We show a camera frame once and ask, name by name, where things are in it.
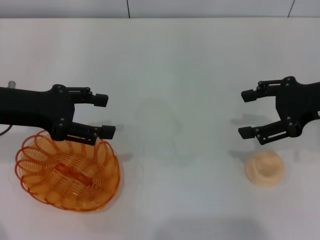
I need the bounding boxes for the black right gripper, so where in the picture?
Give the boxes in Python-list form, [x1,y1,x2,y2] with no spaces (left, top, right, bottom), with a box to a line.
[237,76,320,146]

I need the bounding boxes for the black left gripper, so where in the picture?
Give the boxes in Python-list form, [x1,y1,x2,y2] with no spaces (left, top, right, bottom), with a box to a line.
[0,84,117,147]

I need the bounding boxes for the orange wire basket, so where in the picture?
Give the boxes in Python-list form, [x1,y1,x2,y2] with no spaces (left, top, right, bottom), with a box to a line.
[14,128,121,213]

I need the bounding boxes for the thin grey cable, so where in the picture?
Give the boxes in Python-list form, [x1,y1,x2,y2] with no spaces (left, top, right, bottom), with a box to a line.
[0,124,12,137]

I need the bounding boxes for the cream steamed bun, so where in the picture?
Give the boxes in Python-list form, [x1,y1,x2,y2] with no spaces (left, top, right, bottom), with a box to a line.
[244,149,286,188]

